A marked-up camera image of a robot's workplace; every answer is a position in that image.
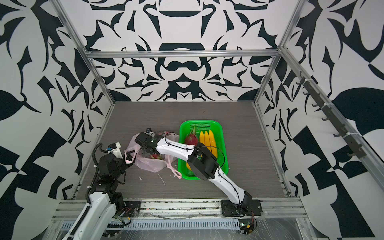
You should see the pink plastic bag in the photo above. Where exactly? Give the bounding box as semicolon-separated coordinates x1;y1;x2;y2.
124;134;182;179

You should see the pink dragon fruit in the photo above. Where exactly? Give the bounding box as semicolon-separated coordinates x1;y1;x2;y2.
184;126;199;146
150;154;163;160

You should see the yellow banana bunch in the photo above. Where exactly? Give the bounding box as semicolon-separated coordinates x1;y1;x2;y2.
199;130;218;158

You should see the green plastic basket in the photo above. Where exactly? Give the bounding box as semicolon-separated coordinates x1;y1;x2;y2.
179;120;229;175

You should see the orange yellow fruit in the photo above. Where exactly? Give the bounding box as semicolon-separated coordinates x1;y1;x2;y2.
186;163;192;171

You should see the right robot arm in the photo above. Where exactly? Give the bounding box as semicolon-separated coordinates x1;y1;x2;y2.
135;133;252;213

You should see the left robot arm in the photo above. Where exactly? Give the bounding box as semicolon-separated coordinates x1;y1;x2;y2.
63;153;135;240

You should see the small circuit board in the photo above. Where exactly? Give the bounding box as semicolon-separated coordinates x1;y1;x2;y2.
239;218;258;235

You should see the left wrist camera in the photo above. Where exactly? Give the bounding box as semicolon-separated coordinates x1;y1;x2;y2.
107;143;123;159

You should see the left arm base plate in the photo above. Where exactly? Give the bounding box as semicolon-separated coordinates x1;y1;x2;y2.
116;201;142;218

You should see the white slotted cable duct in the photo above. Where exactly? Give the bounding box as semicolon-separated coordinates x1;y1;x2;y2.
108;219;240;231

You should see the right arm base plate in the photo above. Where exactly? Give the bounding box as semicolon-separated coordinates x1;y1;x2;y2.
221;200;263;218

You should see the aluminium front rail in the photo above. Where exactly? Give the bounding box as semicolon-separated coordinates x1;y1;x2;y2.
52;198;307;221

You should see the black wall hook rail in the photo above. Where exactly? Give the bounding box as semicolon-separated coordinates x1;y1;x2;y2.
297;74;367;159

